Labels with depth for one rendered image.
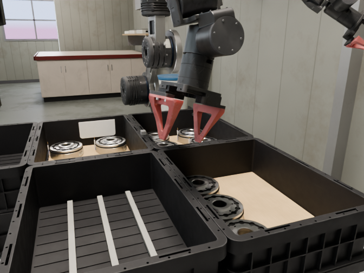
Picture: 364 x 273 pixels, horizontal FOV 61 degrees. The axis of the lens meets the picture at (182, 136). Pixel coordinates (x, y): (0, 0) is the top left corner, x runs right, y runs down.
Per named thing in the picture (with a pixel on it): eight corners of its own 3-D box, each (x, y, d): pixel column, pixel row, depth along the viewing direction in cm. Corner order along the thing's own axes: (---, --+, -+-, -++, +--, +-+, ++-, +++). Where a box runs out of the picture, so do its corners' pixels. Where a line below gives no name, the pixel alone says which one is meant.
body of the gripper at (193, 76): (220, 104, 58) (229, 64, 57) (183, 95, 50) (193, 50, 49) (195, 99, 62) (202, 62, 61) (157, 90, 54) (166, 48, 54)
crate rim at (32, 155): (39, 128, 105) (38, 121, 105) (127, 119, 115) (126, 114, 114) (27, 175, 70) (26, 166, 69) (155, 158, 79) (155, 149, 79)
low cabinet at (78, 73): (153, 95, 653) (152, 53, 627) (40, 103, 575) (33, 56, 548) (134, 83, 811) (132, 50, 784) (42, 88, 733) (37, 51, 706)
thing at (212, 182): (171, 180, 78) (171, 179, 78) (207, 174, 82) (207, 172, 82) (187, 199, 69) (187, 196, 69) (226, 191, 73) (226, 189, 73)
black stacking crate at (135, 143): (44, 154, 108) (39, 123, 105) (128, 144, 118) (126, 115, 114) (34, 212, 73) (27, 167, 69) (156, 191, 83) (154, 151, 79)
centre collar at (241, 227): (227, 229, 58) (227, 226, 58) (251, 225, 59) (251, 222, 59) (239, 246, 53) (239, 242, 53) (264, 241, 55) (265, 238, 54)
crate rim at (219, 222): (155, 158, 79) (155, 149, 79) (255, 144, 89) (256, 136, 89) (232, 258, 44) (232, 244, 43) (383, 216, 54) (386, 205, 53)
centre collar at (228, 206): (203, 203, 67) (203, 201, 66) (222, 197, 69) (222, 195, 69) (216, 214, 63) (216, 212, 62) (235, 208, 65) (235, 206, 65)
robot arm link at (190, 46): (212, 30, 58) (184, 21, 56) (230, 24, 52) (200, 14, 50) (204, 66, 59) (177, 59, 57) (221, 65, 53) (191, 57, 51)
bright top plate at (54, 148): (49, 144, 104) (48, 143, 103) (79, 141, 108) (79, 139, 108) (51, 155, 95) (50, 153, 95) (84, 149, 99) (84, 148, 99)
